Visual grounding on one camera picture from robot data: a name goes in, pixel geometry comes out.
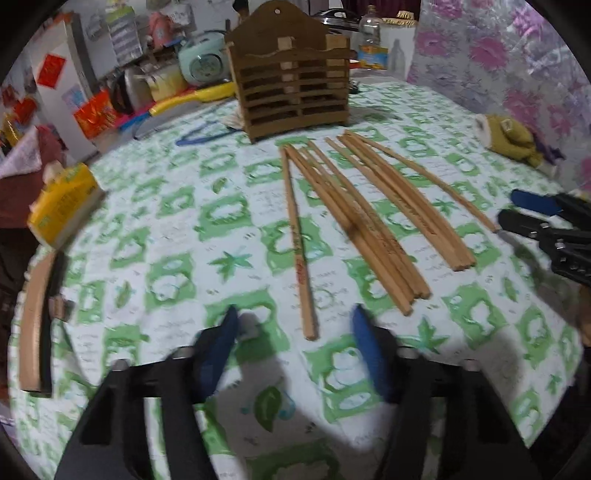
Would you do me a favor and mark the green white checkered tablecloth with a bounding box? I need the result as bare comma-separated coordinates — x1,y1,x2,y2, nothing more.
10,82,582,479

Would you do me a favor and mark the clear plastic bottle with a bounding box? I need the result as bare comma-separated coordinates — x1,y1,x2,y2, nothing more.
358,4,389,70

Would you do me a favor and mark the wooden chopstick bundle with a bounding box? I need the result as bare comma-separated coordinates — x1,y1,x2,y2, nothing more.
323,136,468,272
284,146,427,315
308,141,432,299
338,132,477,269
283,145,413,316

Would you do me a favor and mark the red cloth covered table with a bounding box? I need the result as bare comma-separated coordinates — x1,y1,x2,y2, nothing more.
0,125,65,229

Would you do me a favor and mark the olive green plush toy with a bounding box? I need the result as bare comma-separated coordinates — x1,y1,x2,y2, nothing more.
474,114,544,168

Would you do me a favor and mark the yellow electric pan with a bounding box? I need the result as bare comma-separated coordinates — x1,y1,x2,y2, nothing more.
149,82,236,116

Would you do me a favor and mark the red gift bag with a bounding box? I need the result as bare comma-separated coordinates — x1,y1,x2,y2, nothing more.
73,89,117,140

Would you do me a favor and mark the white refrigerator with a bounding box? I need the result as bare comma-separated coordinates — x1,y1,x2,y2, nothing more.
26,12,97,162

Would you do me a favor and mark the yellow enamel pot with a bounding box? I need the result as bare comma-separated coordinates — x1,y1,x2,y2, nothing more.
145,63,188,102

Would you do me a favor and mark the brown wooden chopstick holder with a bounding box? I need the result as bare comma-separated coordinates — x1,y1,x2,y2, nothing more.
225,1,353,142

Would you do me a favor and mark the steel electric kettle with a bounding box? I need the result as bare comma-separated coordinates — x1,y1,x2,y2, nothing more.
109,66,153,116

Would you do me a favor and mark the blue cable loop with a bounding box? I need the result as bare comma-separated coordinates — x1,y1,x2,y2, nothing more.
174,120,242,148

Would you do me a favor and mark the mint green rice cooker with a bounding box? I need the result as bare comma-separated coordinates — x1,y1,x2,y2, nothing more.
177,30,231,87

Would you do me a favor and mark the yellow tissue pack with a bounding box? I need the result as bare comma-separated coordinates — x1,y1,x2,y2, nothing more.
27,161,104,250

